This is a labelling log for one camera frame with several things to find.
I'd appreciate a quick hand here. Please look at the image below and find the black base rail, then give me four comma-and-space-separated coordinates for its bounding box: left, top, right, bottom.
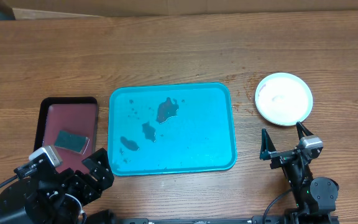
116, 214, 340, 224

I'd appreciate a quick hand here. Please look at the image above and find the light blue plate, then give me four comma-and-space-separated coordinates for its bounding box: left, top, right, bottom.
254, 72, 313, 126

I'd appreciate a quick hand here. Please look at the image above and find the green and yellow sponge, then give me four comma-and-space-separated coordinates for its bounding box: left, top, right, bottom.
54, 130, 89, 154

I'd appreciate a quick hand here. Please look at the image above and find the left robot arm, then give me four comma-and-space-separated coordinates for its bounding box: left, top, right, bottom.
0, 146, 114, 224

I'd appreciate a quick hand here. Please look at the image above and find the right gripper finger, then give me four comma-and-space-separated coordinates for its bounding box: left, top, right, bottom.
259, 128, 276, 160
296, 121, 313, 139

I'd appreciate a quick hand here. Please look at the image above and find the teal plastic tray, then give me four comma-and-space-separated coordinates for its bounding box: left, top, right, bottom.
107, 83, 237, 176

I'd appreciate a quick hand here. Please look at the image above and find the black tray with maroon liner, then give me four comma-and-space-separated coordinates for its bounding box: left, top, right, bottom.
34, 96, 99, 174

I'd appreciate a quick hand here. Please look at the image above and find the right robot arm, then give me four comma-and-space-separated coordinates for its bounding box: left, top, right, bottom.
259, 122, 339, 223

